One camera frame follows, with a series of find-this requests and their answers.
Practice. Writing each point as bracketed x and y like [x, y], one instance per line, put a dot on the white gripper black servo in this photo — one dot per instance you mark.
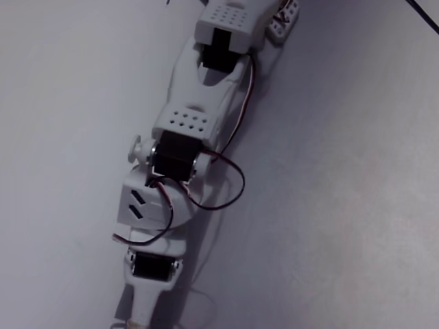
[151, 266]

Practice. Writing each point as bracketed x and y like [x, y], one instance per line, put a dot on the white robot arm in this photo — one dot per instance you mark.
[202, 103]

